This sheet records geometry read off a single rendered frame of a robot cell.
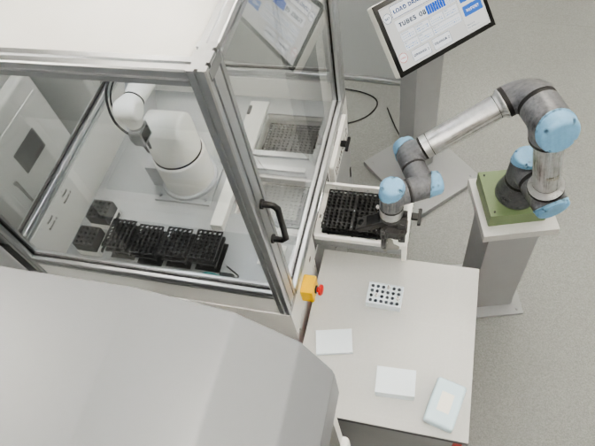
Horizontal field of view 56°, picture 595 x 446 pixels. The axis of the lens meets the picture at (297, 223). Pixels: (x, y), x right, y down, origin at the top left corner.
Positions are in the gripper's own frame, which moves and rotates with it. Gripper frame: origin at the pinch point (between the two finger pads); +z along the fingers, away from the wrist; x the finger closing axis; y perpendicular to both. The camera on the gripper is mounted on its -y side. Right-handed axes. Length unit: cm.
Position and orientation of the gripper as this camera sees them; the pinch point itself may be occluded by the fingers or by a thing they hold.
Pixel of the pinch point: (384, 243)
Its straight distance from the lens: 195.7
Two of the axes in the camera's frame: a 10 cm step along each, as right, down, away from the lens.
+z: 1.3, 5.3, 8.4
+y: 9.7, 1.1, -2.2
